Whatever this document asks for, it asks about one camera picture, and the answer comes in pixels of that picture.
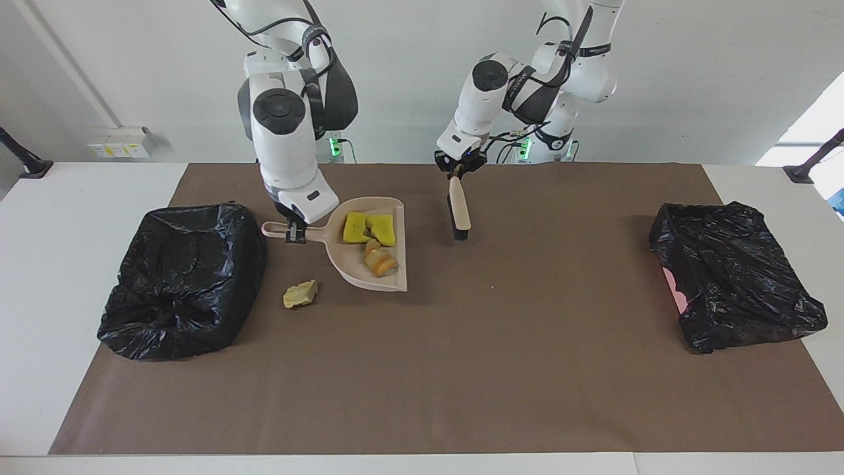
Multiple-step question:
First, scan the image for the beige hand brush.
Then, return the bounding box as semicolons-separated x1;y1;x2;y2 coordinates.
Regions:
448;175;473;241

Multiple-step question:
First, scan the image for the yellow sponge piece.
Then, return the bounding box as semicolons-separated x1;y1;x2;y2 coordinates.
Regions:
367;214;397;247
343;211;371;243

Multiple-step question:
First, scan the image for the pale yellow scrap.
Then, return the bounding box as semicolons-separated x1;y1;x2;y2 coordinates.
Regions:
283;279;319;309

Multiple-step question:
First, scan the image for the beige plastic dustpan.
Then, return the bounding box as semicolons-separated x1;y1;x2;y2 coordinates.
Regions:
261;197;408;293

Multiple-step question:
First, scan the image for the black bag lined pink bin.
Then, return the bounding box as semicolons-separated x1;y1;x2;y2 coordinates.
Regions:
648;201;829;355

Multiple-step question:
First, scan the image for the brown table mat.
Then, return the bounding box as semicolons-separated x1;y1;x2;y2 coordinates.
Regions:
48;163;844;456

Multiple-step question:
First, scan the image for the black clamp stand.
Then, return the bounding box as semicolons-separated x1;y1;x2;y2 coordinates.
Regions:
783;129;844;184
0;127;54;179

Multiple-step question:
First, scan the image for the white wall socket box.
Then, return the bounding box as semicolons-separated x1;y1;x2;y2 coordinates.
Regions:
88;127;154;159

